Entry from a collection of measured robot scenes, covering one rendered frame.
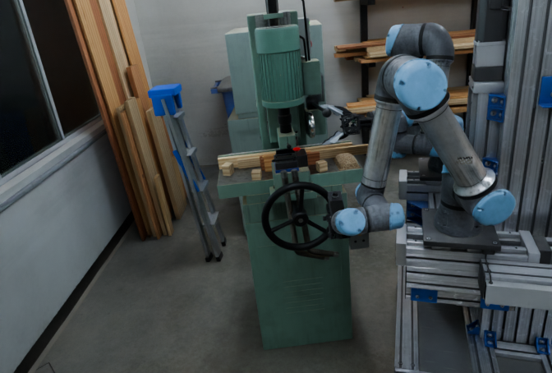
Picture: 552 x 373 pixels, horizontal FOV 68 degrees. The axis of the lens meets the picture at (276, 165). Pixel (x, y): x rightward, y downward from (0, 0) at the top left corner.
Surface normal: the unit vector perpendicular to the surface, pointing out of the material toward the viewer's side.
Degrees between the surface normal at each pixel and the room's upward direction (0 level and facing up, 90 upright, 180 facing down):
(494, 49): 90
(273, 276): 90
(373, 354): 0
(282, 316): 90
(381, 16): 90
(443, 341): 0
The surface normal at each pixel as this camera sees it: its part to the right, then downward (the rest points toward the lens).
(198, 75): -0.04, 0.38
